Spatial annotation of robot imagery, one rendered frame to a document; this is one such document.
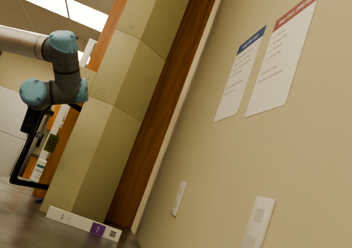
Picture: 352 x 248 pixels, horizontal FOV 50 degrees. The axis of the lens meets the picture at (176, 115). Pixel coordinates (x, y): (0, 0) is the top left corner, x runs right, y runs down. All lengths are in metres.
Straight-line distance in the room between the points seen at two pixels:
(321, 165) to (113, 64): 1.13
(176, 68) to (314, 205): 1.51
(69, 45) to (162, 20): 0.69
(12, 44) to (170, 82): 0.96
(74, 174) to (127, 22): 0.65
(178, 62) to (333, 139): 1.49
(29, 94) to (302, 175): 0.80
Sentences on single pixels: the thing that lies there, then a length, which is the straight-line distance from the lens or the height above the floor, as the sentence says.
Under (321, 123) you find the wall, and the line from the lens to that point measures 0.63.
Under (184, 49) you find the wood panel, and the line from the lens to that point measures 2.03.
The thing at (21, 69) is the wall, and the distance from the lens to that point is 7.40.
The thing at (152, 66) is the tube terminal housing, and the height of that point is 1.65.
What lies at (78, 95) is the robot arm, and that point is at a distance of 1.17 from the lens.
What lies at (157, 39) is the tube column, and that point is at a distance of 1.70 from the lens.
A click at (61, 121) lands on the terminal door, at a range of 1.71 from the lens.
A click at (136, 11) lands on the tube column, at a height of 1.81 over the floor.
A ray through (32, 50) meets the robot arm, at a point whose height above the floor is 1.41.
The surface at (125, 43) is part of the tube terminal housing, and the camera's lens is 1.60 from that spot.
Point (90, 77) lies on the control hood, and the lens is 1.56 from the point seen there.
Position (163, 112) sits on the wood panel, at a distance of 1.94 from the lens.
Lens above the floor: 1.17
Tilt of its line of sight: 11 degrees up
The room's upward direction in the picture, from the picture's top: 20 degrees clockwise
